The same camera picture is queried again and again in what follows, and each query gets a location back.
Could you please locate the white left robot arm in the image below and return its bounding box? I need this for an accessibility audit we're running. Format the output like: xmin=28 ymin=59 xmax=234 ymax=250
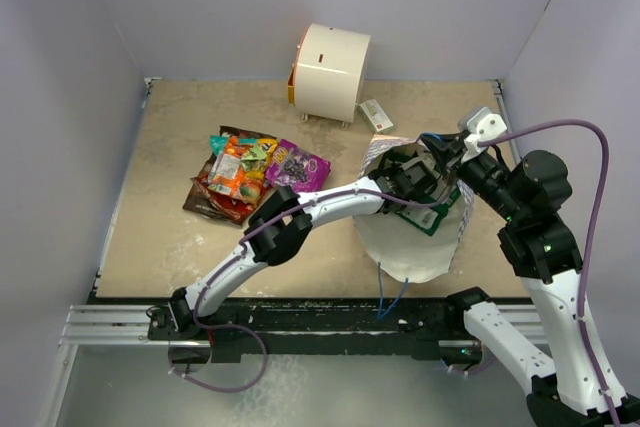
xmin=168 ymin=157 xmax=452 ymax=339

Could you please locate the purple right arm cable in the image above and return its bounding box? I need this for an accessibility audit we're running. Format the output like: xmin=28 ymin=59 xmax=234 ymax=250
xmin=482 ymin=119 xmax=624 ymax=427

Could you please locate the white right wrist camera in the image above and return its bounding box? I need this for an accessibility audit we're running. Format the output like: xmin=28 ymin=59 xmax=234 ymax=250
xmin=458 ymin=106 xmax=508 ymax=163

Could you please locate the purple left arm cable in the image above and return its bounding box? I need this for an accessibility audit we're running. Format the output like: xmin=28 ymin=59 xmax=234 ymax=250
xmin=192 ymin=181 xmax=454 ymax=331

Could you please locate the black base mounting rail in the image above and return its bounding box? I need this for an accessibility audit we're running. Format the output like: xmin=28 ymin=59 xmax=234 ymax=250
xmin=147 ymin=298 xmax=487 ymax=368

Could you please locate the small green white box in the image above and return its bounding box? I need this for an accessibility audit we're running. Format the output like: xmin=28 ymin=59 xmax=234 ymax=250
xmin=357 ymin=99 xmax=395 ymax=135

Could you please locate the green snack bag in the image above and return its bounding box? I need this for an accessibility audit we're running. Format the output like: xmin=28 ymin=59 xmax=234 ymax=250
xmin=396 ymin=187 xmax=461 ymax=237

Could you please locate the orange candy bag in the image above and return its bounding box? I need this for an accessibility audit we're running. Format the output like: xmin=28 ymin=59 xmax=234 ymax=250
xmin=207 ymin=140 xmax=265 ymax=205

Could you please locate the teal mint candy bag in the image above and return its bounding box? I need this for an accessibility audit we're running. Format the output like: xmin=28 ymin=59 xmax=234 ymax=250
xmin=209 ymin=135 xmax=255 ymax=156

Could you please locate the aluminium frame rail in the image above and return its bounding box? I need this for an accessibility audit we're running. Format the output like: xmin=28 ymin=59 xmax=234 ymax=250
xmin=60 ymin=305 xmax=149 ymax=346

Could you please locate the purple Lot 100 gummy bag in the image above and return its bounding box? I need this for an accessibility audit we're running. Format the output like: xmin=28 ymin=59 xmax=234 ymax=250
xmin=265 ymin=139 xmax=331 ymax=193

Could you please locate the blue checkered paper bag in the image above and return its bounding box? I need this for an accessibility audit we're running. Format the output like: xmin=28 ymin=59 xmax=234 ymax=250
xmin=352 ymin=132 xmax=476 ymax=322

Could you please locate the light green Himalaya candy packet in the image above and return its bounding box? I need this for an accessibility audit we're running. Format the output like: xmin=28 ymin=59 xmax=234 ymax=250
xmin=240 ymin=144 xmax=267 ymax=176

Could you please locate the white round cabinet orange front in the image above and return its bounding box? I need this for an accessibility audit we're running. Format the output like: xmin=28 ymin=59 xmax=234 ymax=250
xmin=287 ymin=23 xmax=371 ymax=128

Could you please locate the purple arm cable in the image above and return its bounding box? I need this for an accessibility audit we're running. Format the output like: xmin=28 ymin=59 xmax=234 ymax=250
xmin=482 ymin=119 xmax=624 ymax=427
xmin=192 ymin=181 xmax=454 ymax=331

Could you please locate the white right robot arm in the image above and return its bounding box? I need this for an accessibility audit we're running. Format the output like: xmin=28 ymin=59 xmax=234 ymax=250
xmin=423 ymin=134 xmax=639 ymax=426

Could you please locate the yellow M&M candy bag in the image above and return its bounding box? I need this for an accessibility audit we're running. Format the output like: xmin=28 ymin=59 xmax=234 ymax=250
xmin=245 ymin=138 xmax=278 ymax=180

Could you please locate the red Doritos chips bag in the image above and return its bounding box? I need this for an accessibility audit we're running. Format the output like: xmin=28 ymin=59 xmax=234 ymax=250
xmin=183 ymin=160 xmax=258 ymax=225

